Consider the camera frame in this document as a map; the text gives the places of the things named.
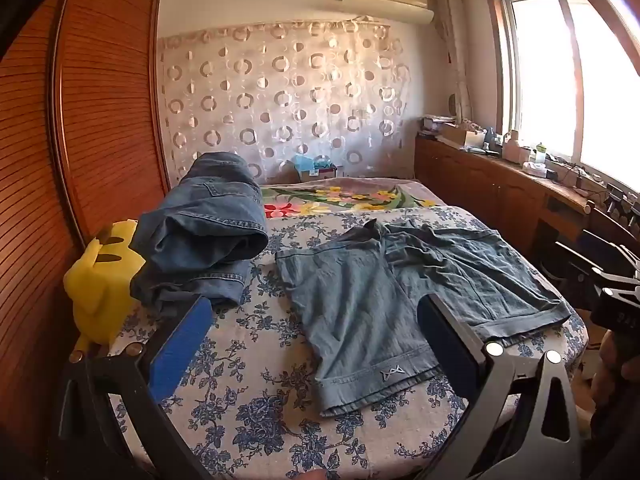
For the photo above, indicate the stack of papers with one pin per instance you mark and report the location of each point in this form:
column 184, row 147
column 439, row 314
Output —
column 437, row 125

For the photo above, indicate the open cardboard box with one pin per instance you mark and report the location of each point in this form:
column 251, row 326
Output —
column 462, row 135

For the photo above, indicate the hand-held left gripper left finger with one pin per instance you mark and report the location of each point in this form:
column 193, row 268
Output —
column 180, row 345

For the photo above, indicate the white container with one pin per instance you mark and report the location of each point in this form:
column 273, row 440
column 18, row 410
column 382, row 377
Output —
column 535, row 167

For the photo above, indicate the person's right hand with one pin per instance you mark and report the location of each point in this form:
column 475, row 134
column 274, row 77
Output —
column 611, row 360

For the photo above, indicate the circle patterned curtain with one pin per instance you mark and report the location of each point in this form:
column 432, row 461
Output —
column 280, row 95

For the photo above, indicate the wooden cabinet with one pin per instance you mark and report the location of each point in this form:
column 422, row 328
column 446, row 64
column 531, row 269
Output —
column 480, row 185

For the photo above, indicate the yellow plush toy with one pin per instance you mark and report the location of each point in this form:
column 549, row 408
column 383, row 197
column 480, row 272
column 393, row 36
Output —
column 100, row 290

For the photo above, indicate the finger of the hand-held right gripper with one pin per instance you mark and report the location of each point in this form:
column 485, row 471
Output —
column 575, row 260

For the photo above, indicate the grey-blue short pants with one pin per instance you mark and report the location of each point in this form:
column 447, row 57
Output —
column 360, row 310

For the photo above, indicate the colourful flower blanket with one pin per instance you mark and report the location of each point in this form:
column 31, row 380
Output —
column 320, row 200

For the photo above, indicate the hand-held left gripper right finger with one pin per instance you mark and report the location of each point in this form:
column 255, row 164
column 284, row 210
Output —
column 445, row 340

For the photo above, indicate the blue floral bed sheet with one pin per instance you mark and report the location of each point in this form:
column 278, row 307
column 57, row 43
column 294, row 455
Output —
column 260, row 410

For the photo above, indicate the window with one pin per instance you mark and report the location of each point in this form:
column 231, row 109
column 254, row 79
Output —
column 550, row 80

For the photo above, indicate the wooden slatted wardrobe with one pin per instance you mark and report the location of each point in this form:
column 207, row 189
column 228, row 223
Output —
column 75, row 135

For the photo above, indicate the cardboard box with blue cloth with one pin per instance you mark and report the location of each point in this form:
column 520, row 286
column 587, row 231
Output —
column 312, row 167

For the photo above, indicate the white plastic bottle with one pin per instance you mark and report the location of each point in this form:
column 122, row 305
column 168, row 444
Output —
column 511, row 147

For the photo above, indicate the blue denim jeans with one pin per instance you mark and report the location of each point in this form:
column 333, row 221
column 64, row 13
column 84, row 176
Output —
column 205, row 230

